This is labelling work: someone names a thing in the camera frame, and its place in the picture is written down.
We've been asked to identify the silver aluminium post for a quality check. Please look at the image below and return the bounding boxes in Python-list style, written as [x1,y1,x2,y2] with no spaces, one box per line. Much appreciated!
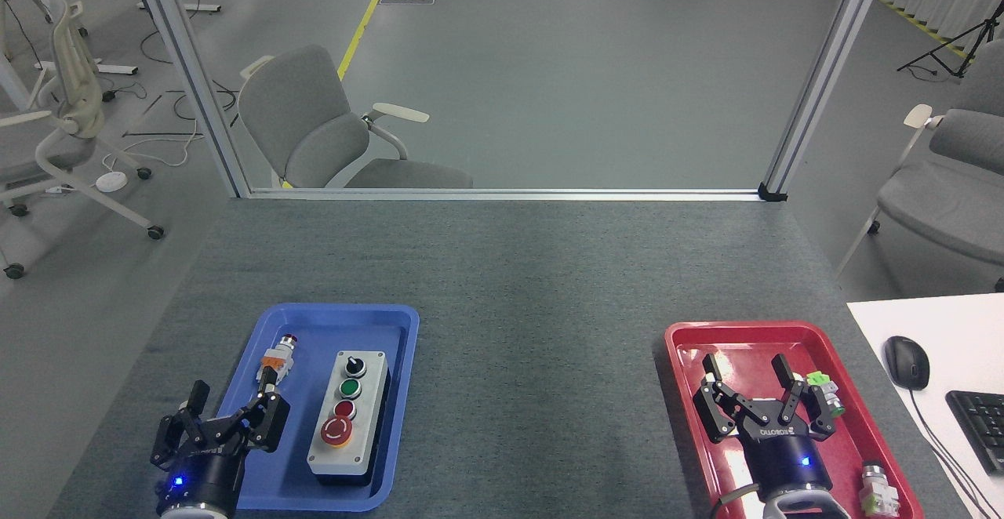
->
[761,0,894,195]
[125,0,253,199]

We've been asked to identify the white desk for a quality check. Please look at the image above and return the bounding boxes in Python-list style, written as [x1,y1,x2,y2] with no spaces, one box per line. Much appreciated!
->
[846,293,1004,519]

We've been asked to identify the silver aluminium rail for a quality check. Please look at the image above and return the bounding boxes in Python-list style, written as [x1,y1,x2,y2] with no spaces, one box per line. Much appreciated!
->
[246,187,766,203]

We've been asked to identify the black computer mouse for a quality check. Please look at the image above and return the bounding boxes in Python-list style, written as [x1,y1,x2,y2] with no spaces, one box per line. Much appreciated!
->
[884,336,932,392]

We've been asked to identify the green push button switch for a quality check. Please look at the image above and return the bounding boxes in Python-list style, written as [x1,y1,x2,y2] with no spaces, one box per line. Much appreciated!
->
[806,371,847,419]

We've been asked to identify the grey control box with buttons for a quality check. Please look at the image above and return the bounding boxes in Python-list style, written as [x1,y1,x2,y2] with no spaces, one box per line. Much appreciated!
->
[306,350,391,488]

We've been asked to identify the grey chair with white armrests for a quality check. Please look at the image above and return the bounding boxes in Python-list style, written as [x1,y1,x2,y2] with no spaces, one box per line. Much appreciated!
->
[238,43,475,190]

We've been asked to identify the black floor cable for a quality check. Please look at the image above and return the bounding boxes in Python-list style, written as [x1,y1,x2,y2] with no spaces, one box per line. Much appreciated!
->
[122,29,240,137]

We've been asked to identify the red plastic tray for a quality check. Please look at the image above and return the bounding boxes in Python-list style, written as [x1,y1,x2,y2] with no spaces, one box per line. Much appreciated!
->
[664,321,926,519]

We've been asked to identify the black tripod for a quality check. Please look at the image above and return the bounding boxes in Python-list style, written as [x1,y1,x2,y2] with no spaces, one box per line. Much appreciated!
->
[897,0,1004,80]

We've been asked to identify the blue plastic tray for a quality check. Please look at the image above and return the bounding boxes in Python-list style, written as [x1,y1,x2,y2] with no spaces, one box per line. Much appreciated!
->
[188,303,420,513]

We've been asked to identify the white floor cable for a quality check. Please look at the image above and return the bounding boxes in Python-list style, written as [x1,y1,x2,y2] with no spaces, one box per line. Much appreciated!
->
[101,115,206,172]

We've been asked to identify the grey armchair with white frame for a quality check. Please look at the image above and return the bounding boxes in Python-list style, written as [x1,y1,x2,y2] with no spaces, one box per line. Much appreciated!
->
[833,56,1004,293]

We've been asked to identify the black keyboard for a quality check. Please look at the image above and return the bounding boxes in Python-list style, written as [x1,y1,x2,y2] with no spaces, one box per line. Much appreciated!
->
[945,390,1004,477]

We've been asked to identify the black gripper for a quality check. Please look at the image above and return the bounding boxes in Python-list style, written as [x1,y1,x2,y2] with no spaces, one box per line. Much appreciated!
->
[151,368,292,515]
[693,353,839,501]

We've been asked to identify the red push button orange switch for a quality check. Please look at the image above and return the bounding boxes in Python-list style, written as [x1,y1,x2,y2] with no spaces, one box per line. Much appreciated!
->
[256,334,300,384]

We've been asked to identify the white mesh office chair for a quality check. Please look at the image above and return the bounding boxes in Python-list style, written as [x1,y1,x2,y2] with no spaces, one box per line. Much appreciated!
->
[0,0,166,281]

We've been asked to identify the black mouse cable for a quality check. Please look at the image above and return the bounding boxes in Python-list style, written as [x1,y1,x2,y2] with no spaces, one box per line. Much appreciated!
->
[908,388,983,519]

